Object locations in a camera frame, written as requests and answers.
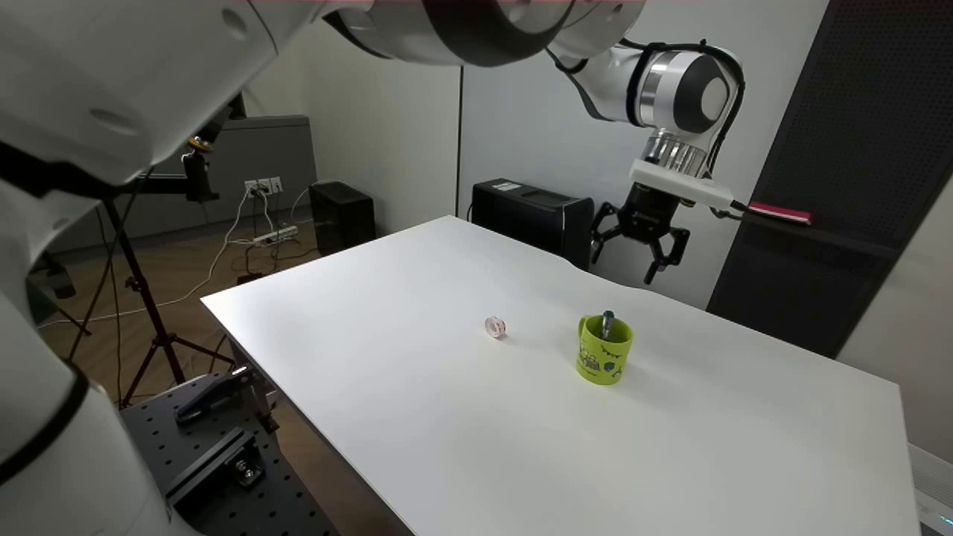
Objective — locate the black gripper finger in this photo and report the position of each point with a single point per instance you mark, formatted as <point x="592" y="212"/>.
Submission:
<point x="674" y="254"/>
<point x="606" y="228"/>

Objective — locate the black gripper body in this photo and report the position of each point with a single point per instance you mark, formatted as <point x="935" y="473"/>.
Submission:
<point x="649" y="212"/>

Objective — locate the dark marker pen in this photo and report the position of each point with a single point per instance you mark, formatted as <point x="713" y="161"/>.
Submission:
<point x="606" y="322"/>

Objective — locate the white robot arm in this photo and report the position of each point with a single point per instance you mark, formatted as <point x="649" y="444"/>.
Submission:
<point x="99" y="62"/>

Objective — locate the green printed mug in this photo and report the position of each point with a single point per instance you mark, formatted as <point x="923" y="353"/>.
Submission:
<point x="603" y="358"/>

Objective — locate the wide black box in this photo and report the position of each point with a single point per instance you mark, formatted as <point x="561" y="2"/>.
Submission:
<point x="530" y="215"/>

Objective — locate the red label strip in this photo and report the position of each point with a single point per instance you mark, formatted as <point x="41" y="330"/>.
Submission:
<point x="778" y="212"/>

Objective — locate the small clear tape roll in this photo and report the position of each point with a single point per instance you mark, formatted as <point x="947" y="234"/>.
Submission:
<point x="495" y="330"/>

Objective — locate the dark cabinet panel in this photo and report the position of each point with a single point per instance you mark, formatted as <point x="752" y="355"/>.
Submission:
<point x="842" y="151"/>

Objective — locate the small black box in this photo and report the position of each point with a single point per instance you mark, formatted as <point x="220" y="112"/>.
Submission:
<point x="342" y="212"/>

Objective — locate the white power strip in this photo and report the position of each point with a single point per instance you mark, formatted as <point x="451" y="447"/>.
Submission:
<point x="274" y="236"/>

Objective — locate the black clamp tool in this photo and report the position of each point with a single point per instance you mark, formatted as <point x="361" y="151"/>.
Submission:
<point x="211" y="397"/>

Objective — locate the grey perforated breadboard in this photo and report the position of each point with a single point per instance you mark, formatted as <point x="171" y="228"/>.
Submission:
<point x="268" y="496"/>

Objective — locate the grey metal mounting plate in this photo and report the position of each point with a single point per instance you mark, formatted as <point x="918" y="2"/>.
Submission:
<point x="211" y="462"/>

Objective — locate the black tripod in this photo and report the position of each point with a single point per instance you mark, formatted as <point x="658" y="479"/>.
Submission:
<point x="150" y="307"/>

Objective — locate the grey wall board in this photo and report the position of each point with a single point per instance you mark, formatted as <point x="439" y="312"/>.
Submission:
<point x="268" y="158"/>

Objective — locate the white wall socket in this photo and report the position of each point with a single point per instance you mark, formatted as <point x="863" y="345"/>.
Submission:
<point x="262" y="187"/>

